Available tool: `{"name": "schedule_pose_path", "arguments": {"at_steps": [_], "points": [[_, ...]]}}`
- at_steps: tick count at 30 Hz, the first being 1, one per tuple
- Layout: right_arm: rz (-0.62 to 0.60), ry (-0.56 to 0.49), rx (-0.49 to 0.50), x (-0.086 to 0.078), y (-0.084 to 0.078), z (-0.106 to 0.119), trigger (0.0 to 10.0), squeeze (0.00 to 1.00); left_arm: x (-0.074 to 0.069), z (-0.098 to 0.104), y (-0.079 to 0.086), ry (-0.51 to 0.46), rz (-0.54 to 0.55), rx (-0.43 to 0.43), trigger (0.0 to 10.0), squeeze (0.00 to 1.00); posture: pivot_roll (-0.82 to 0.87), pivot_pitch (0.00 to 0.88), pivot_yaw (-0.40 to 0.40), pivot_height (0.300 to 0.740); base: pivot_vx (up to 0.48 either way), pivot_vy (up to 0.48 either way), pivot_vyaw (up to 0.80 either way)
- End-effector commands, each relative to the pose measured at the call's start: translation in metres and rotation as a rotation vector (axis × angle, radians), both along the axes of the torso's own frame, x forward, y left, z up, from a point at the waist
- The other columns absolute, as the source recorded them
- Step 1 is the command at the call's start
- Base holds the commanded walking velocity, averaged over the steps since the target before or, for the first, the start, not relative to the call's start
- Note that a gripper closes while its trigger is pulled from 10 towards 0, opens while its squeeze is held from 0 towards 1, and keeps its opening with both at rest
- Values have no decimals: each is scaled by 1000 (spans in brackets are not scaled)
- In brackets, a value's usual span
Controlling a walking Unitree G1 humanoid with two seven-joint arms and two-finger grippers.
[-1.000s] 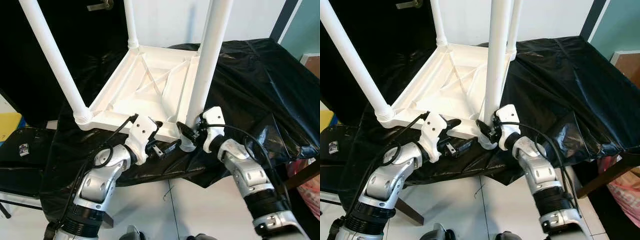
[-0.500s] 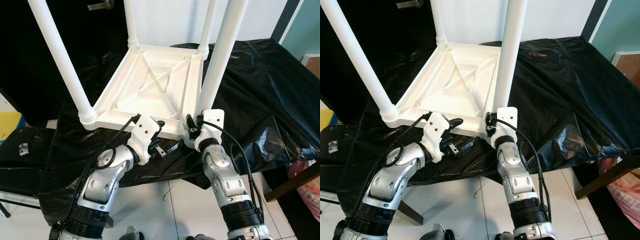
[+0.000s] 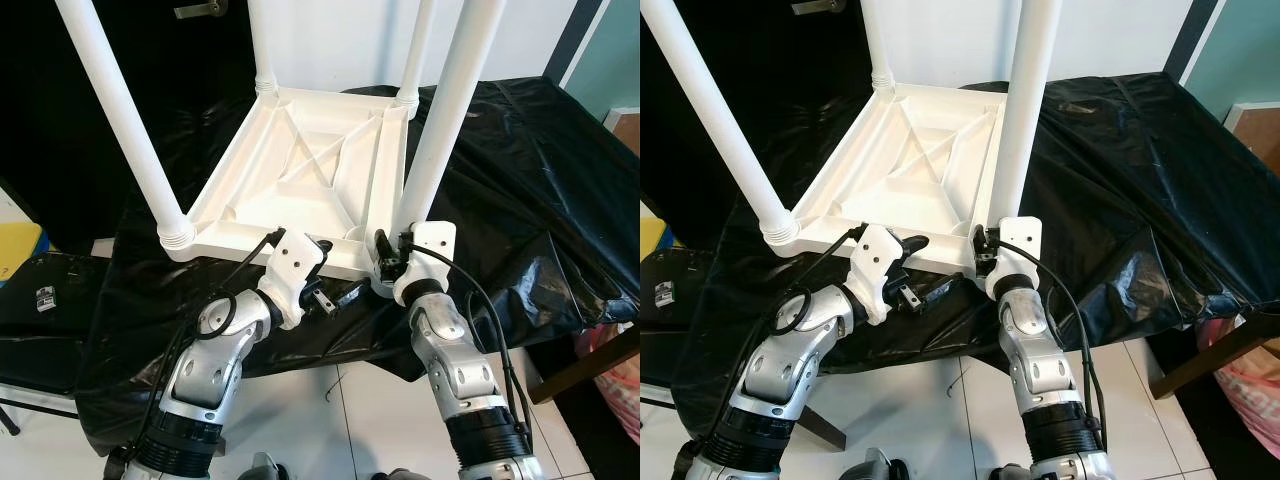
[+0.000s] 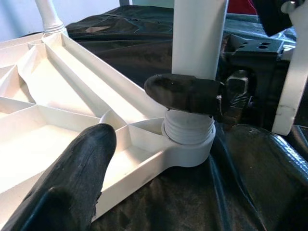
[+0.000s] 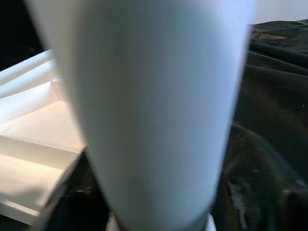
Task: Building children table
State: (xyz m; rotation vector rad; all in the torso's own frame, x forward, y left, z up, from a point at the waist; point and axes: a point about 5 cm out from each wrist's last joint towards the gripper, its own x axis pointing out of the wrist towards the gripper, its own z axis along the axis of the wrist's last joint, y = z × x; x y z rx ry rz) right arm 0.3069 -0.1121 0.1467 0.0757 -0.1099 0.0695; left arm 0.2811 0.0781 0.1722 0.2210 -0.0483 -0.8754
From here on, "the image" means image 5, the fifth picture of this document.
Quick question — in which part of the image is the black shiny table cloth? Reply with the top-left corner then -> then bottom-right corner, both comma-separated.
231,20 -> 308,193

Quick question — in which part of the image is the white plastic table leg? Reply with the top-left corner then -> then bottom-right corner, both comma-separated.
24,0 -> 253,231

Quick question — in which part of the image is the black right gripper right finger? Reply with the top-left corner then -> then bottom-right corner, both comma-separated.
211,121 -> 308,231

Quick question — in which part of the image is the white plastic children table top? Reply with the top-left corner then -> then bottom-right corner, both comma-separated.
0,49 -> 217,231

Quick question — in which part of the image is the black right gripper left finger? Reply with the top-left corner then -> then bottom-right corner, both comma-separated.
40,146 -> 113,231

